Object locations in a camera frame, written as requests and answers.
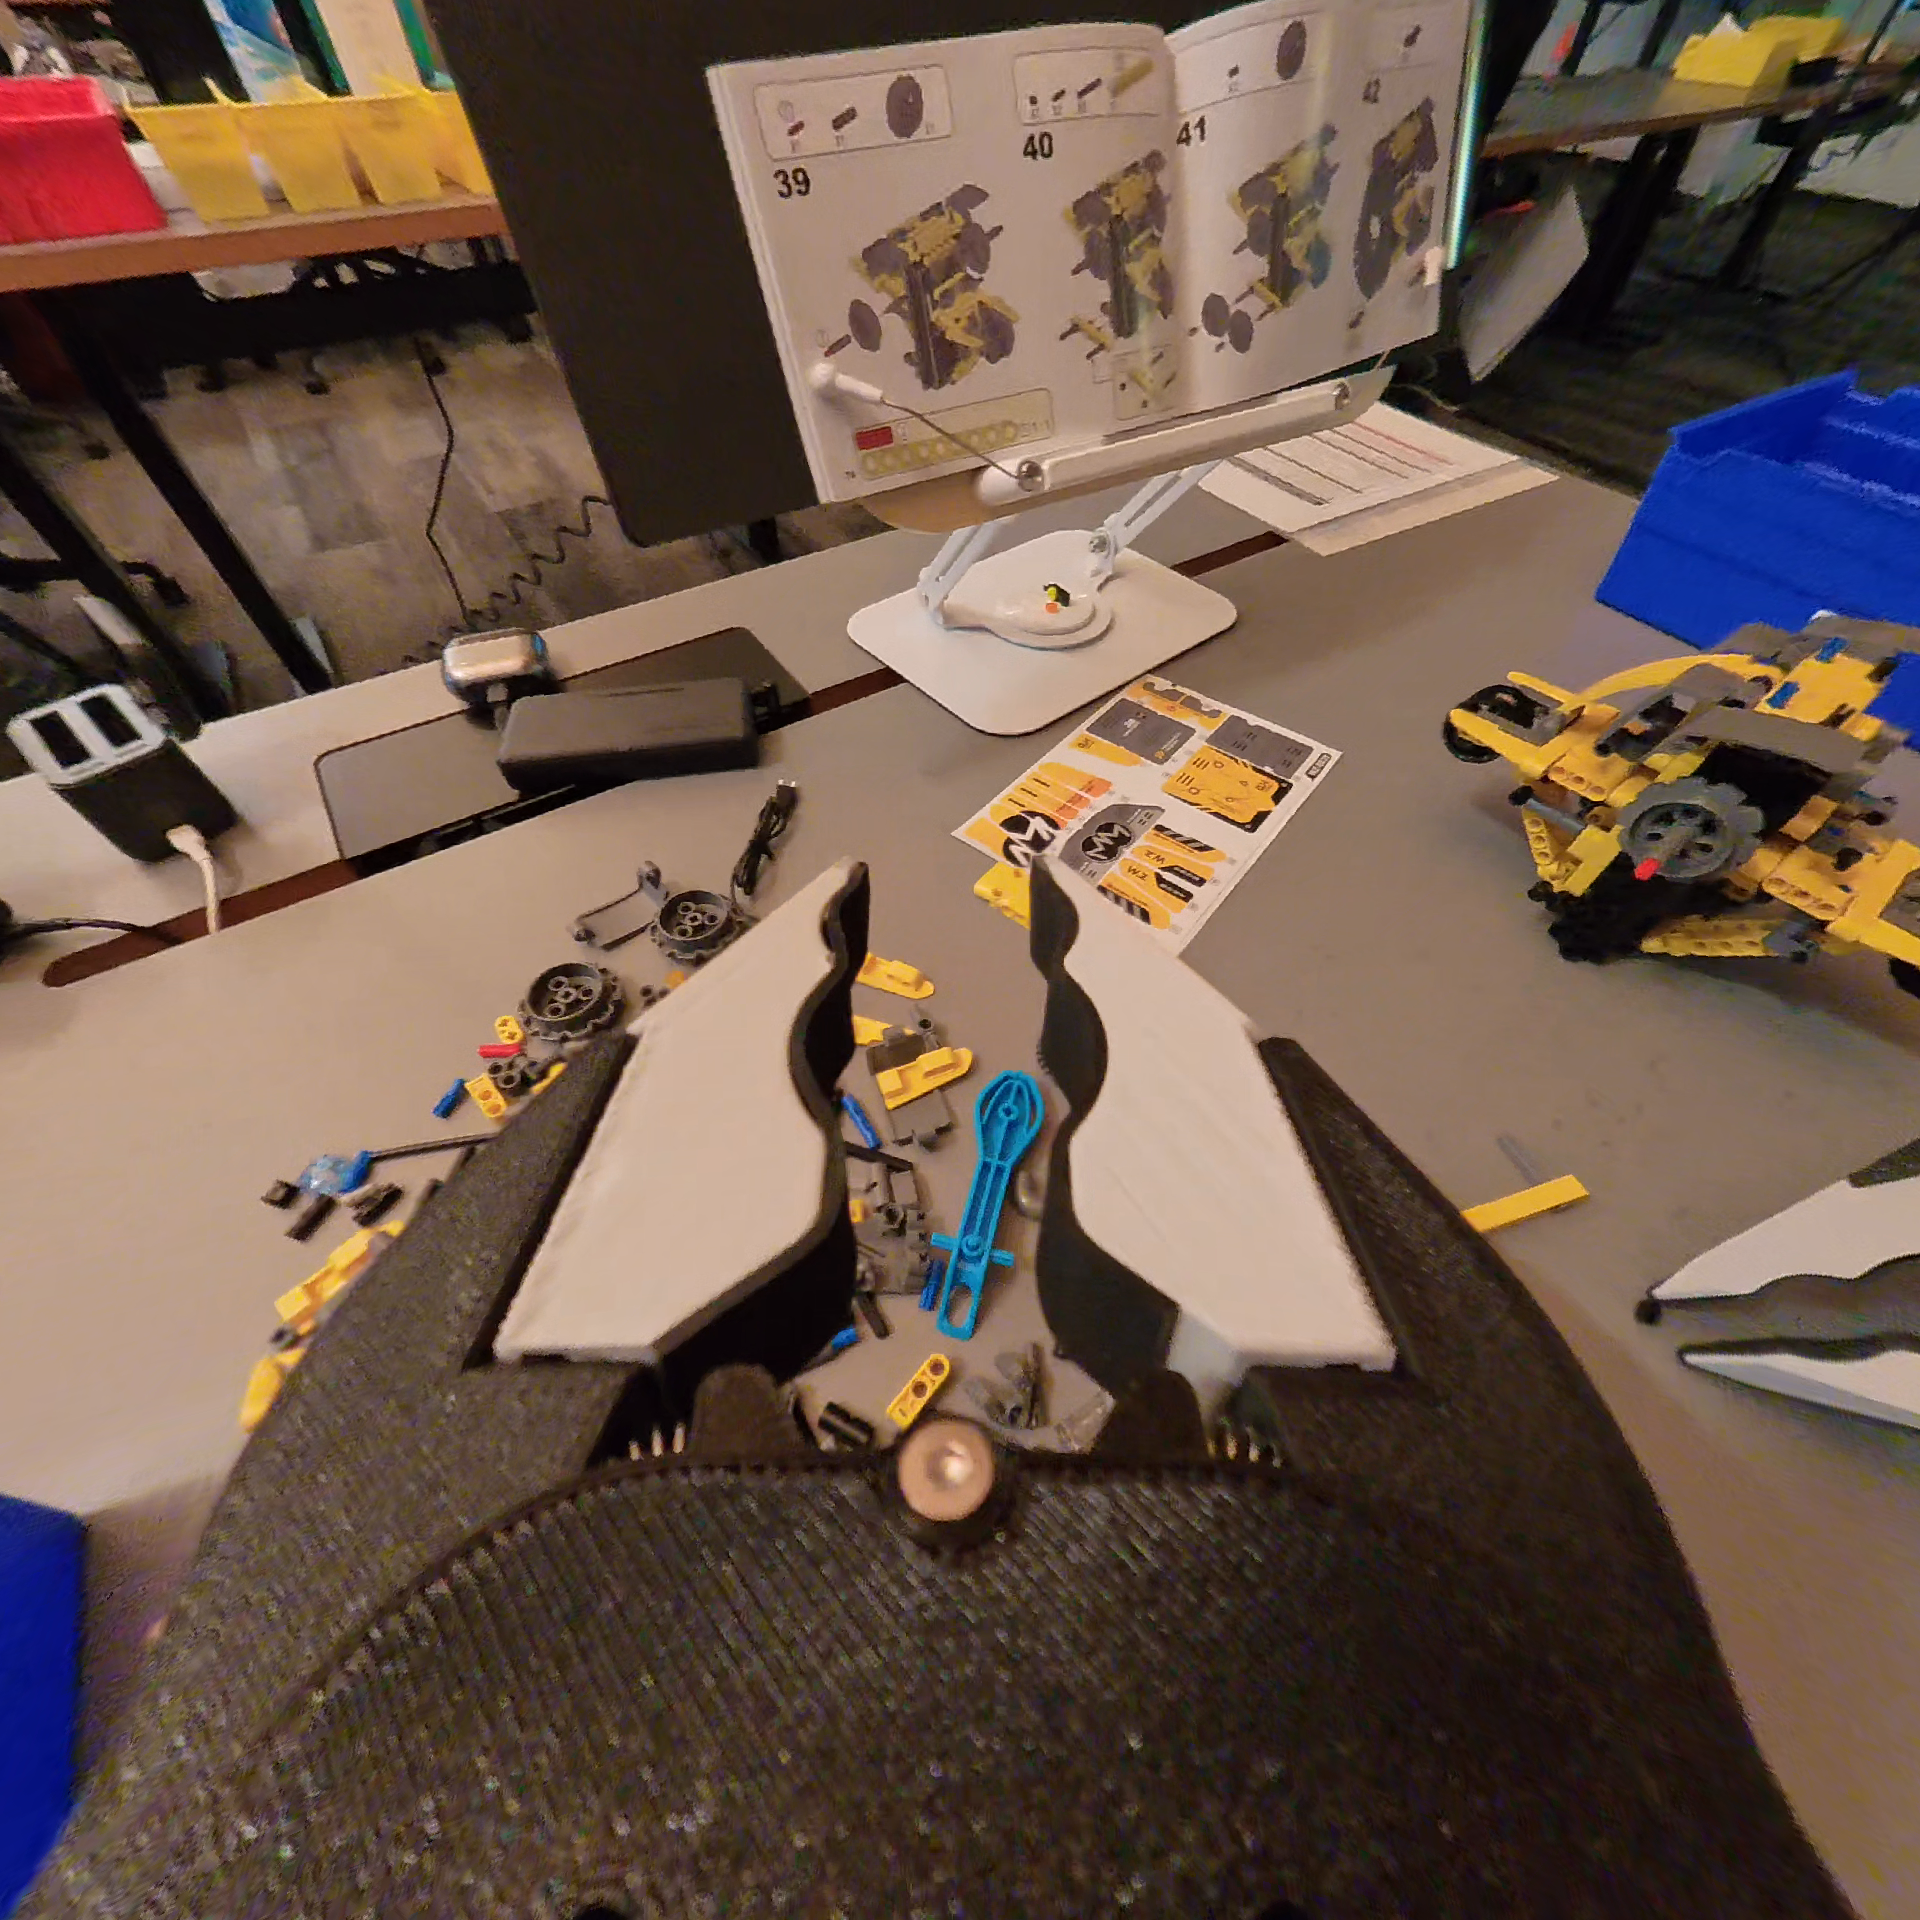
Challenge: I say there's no red storage bin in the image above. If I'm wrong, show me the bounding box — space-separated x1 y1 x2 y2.
0 75 168 247

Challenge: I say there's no black monitor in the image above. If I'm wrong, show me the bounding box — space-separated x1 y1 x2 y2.
427 0 1202 550

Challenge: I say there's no yellow sticker sheet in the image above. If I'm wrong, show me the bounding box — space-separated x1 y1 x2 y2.
951 680 1343 961

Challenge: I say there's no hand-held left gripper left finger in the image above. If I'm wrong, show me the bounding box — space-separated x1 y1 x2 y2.
491 857 874 1370

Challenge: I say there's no dark desk pad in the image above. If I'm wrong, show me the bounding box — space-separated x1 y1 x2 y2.
315 626 810 865

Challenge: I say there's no yellow toy vehicle model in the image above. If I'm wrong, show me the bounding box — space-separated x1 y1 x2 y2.
1442 615 1920 999

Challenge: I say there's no blue plastic bin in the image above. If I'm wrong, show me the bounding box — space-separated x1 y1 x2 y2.
1592 369 1920 664

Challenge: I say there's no black charging dock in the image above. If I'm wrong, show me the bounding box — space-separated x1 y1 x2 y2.
7 689 240 865

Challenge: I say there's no pile of small building pieces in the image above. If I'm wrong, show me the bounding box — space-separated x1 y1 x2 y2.
240 961 1119 1470

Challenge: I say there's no wooden side table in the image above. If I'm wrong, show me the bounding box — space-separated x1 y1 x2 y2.
1475 59 1920 355
0 192 542 707

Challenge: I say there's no paper sheet in sleeve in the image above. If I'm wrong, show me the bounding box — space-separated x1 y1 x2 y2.
1200 402 1560 560

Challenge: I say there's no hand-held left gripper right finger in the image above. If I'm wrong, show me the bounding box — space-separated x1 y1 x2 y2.
1024 857 1402 1404

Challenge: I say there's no yellow thin beam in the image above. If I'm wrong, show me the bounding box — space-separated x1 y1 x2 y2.
1459 1175 1592 1238

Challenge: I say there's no yellow fender piece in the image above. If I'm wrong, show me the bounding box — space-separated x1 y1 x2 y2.
861 1027 974 1150

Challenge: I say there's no small silver camera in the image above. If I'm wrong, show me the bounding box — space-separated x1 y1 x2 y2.
441 631 553 732

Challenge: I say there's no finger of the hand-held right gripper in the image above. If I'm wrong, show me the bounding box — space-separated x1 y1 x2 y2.
1639 1136 1920 1326
1670 1328 1920 1431

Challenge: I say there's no blue plastic separator tool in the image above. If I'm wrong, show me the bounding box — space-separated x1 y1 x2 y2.
930 1067 1047 1343

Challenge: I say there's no instruction booklet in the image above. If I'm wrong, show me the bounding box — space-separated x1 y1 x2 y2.
703 0 1479 507

